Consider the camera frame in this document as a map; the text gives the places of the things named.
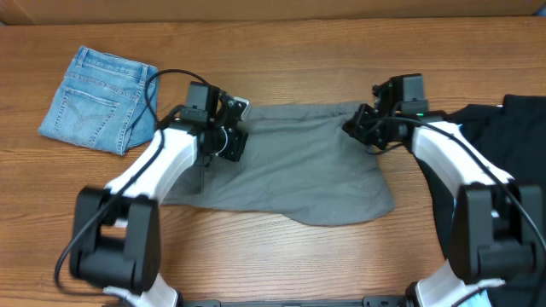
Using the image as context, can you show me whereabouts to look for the grey cotton shorts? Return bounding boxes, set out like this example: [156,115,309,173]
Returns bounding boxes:
[164,101,395,226]

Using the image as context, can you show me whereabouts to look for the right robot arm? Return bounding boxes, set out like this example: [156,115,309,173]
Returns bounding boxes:
[342,73,545,306]

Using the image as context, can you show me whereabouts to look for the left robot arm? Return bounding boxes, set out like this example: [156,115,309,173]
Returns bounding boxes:
[62,82,251,306]

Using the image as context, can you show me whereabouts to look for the folded blue denim jeans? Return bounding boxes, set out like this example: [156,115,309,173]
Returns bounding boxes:
[38,46,158,155]

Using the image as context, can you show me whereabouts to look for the black garment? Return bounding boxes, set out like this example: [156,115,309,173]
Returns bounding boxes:
[418,95,545,307]

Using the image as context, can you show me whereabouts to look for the light blue garment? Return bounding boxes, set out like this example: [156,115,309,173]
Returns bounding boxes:
[459,290,492,307]

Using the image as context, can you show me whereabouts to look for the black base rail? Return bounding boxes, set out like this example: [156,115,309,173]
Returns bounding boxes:
[183,295,415,307]

